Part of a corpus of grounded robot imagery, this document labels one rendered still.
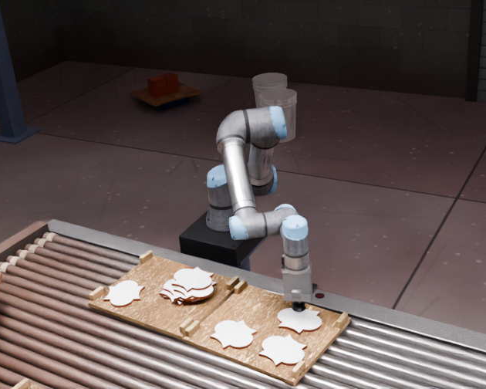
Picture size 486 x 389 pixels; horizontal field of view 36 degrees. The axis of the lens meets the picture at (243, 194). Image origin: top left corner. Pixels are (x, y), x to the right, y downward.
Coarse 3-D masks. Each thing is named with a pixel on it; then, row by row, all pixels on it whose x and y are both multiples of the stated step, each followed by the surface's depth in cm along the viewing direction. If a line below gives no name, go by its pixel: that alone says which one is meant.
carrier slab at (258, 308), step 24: (216, 312) 247; (240, 312) 246; (264, 312) 245; (192, 336) 236; (264, 336) 234; (312, 336) 232; (336, 336) 232; (240, 360) 224; (264, 360) 223; (312, 360) 222
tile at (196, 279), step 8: (176, 272) 261; (184, 272) 260; (192, 272) 260; (200, 272) 259; (208, 272) 259; (176, 280) 256; (184, 280) 256; (192, 280) 255; (200, 280) 255; (208, 280) 255; (184, 288) 252; (192, 288) 252; (200, 288) 251
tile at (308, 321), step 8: (280, 312) 243; (288, 312) 242; (296, 312) 242; (304, 312) 242; (312, 312) 241; (280, 320) 239; (288, 320) 238; (296, 320) 238; (304, 320) 238; (312, 320) 237; (320, 320) 237; (280, 328) 237; (288, 328) 236; (296, 328) 234; (304, 328) 234; (312, 328) 234
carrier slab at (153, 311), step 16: (128, 272) 273; (144, 272) 272; (160, 272) 271; (160, 288) 262; (224, 288) 259; (96, 304) 256; (144, 304) 254; (160, 304) 253; (176, 304) 253; (192, 304) 252; (208, 304) 251; (144, 320) 246; (160, 320) 245; (176, 320) 244; (176, 336) 238
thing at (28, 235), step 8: (32, 224) 309; (40, 224) 309; (24, 232) 303; (32, 232) 303; (40, 232) 307; (8, 240) 298; (16, 240) 298; (24, 240) 300; (32, 240) 304; (0, 248) 293; (8, 248) 293; (16, 248) 297; (24, 248) 300; (0, 256) 290
